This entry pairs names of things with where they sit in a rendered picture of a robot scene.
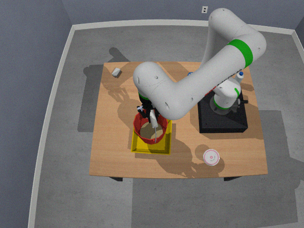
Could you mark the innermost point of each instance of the yellow square tray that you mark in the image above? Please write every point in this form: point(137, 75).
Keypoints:
point(162, 147)

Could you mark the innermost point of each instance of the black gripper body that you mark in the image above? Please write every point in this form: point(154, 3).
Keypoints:
point(148, 107)

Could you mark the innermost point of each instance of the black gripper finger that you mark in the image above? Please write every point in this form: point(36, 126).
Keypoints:
point(145, 115)
point(156, 114)

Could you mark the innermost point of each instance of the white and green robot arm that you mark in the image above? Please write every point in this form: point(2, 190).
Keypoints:
point(221, 61)

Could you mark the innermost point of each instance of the red bucket with grey wire handle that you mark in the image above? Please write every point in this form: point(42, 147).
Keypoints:
point(152, 132)

